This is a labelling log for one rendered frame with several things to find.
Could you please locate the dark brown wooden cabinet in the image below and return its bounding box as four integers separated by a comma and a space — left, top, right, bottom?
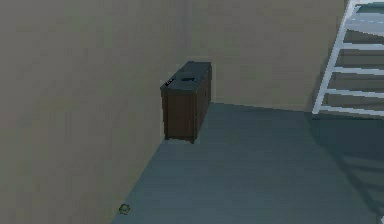
159, 60, 213, 145

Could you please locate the white shelf rack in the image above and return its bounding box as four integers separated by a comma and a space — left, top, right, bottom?
311, 0, 384, 118

